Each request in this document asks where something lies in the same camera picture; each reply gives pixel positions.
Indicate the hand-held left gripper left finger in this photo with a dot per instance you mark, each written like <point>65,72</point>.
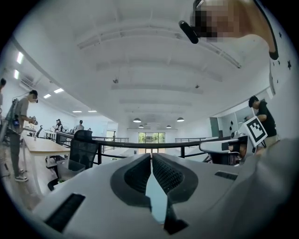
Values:
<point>93,210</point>

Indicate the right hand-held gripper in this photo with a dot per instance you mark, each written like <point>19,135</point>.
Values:
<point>254,131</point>

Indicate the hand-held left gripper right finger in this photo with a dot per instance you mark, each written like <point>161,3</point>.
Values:
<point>205,186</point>

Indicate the gray storage bin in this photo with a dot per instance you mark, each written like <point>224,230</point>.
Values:
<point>70,168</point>

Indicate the large glass window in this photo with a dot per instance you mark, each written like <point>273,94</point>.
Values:
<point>151,137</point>

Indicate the black mesh office chair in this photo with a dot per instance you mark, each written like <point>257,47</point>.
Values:
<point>83,149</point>

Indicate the wooden desk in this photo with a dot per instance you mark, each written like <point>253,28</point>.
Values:
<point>44,145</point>

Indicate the person's head and neck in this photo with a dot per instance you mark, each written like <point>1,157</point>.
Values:
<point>252,18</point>

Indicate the black head-worn camera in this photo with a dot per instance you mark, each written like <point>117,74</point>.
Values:
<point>188,32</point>

